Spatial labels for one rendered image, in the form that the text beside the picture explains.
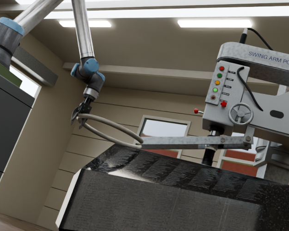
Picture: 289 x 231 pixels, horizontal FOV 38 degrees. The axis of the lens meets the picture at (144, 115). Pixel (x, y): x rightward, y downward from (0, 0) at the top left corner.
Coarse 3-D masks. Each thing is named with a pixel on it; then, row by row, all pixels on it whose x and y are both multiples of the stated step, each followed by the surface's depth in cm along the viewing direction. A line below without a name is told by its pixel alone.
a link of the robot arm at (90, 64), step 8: (72, 0) 258; (80, 0) 257; (72, 8) 259; (80, 8) 256; (80, 16) 256; (80, 24) 256; (88, 24) 258; (80, 32) 256; (88, 32) 257; (80, 40) 256; (88, 40) 256; (80, 48) 256; (88, 48) 255; (80, 56) 257; (88, 56) 255; (88, 64) 253; (96, 64) 255; (80, 72) 260; (88, 72) 254
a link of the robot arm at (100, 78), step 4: (96, 72) 272; (96, 76) 271; (100, 76) 272; (92, 80) 269; (96, 80) 270; (100, 80) 272; (104, 80) 275; (88, 84) 271; (92, 84) 270; (96, 84) 270; (100, 84) 272; (92, 88) 269; (96, 88) 270; (100, 88) 273
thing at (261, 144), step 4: (260, 140) 319; (264, 140) 314; (256, 144) 323; (260, 144) 316; (264, 144) 312; (272, 144) 308; (276, 144) 307; (280, 144) 301; (256, 148) 324; (260, 148) 317; (264, 148) 314; (272, 148) 308; (276, 148) 307; (280, 148) 306; (284, 148) 304; (288, 148) 301; (284, 152) 306; (288, 152) 305
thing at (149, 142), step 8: (224, 136) 260; (232, 136) 260; (240, 136) 259; (248, 136) 255; (144, 144) 265; (152, 144) 265; (160, 144) 264; (168, 144) 264; (176, 144) 263; (184, 144) 262; (192, 144) 262; (200, 144) 272; (224, 144) 270; (232, 144) 269; (240, 144) 269; (248, 144) 268
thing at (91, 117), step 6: (84, 114) 262; (90, 114) 259; (78, 120) 276; (96, 120) 256; (102, 120) 254; (108, 120) 254; (84, 126) 288; (90, 126) 292; (114, 126) 253; (120, 126) 254; (96, 132) 295; (126, 132) 255; (132, 132) 257; (108, 138) 297; (114, 138) 298; (138, 138) 260; (120, 144) 296; (126, 144) 294; (132, 144) 292
